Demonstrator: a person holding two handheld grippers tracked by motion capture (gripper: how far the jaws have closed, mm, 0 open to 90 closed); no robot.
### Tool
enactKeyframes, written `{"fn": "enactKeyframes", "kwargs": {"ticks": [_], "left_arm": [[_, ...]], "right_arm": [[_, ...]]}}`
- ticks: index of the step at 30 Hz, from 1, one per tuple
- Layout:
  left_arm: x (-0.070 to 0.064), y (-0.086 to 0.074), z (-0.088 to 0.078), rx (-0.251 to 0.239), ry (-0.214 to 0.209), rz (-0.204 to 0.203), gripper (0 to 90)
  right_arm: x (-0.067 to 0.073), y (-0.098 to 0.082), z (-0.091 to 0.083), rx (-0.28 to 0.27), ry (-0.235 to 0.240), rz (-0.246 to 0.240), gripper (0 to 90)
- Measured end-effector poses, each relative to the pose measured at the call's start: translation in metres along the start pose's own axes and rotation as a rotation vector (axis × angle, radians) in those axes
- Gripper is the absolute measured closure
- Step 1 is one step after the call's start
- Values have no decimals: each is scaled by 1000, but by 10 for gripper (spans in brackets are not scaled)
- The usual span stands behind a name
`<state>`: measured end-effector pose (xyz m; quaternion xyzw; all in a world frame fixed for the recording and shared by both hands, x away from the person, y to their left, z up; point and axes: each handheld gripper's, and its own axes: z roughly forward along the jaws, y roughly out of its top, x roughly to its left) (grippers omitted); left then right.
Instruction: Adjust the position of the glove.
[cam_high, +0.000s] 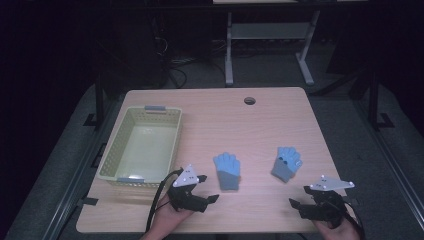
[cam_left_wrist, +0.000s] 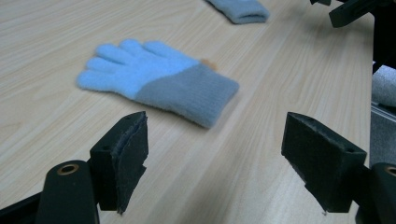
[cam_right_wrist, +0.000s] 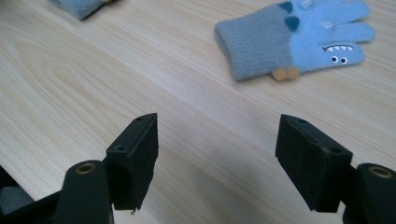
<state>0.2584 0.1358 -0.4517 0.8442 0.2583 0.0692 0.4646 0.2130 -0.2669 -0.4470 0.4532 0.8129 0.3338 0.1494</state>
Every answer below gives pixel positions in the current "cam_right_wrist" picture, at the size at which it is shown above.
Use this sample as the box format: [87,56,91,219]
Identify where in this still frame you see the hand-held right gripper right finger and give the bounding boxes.
[275,113,355,214]

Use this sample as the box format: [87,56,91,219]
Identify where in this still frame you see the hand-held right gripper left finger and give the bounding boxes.
[105,112,160,213]

